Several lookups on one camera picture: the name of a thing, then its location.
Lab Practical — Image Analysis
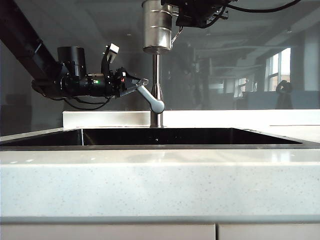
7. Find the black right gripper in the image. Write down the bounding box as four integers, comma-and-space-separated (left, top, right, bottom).
161, 0, 230, 29

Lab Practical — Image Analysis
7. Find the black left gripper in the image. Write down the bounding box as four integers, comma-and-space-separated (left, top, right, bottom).
85, 66, 150, 98

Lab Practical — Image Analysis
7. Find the steel faucet lever handle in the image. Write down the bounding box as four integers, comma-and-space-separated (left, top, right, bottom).
135, 83, 165, 114

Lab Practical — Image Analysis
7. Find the ribbed stainless steel mug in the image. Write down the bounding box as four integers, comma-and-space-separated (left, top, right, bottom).
141, 0, 185, 55

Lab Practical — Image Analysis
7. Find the stainless steel faucet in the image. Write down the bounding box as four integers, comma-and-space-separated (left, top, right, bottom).
150, 53, 165, 129

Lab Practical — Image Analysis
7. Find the black stainless steel sink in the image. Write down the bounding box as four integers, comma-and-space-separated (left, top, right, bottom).
0, 127, 305, 151

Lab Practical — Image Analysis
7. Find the wide grey cabinet door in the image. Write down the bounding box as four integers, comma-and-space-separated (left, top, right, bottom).
0, 223, 217, 240

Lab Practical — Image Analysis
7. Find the narrow grey cabinet door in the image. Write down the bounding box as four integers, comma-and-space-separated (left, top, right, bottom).
217, 223, 320, 240

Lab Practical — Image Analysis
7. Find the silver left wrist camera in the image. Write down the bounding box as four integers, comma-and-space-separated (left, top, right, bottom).
100, 42, 120, 76

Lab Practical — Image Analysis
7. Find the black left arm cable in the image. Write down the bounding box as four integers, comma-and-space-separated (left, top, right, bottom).
31, 82, 111, 111

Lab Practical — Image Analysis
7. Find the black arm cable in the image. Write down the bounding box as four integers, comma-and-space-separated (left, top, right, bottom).
224, 0, 304, 13
31, 82, 111, 111

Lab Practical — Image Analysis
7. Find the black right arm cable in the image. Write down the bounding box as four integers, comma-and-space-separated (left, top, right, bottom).
224, 0, 304, 13

